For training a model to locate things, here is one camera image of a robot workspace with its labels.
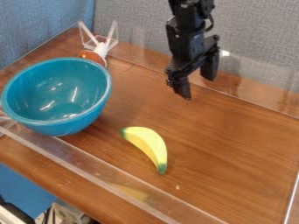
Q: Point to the clear acrylic front barrier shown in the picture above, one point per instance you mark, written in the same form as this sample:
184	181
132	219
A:
147	197

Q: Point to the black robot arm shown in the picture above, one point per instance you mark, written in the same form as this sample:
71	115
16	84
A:
194	51

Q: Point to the clear acrylic barrier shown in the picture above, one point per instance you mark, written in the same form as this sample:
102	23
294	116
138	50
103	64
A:
244	78
147	197

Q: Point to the yellow wedge object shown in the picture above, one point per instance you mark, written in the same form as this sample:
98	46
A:
150	143

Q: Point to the clear acrylic back barrier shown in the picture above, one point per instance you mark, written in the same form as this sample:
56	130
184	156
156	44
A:
244	78

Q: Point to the orange white plunger toy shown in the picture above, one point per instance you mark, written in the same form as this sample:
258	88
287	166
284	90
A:
96	55

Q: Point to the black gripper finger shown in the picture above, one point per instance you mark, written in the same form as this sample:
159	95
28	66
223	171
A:
208	69
182	87

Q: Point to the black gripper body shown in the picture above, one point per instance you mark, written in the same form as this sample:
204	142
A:
182	67

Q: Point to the blue bowl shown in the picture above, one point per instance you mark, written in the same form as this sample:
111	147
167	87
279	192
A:
57	96

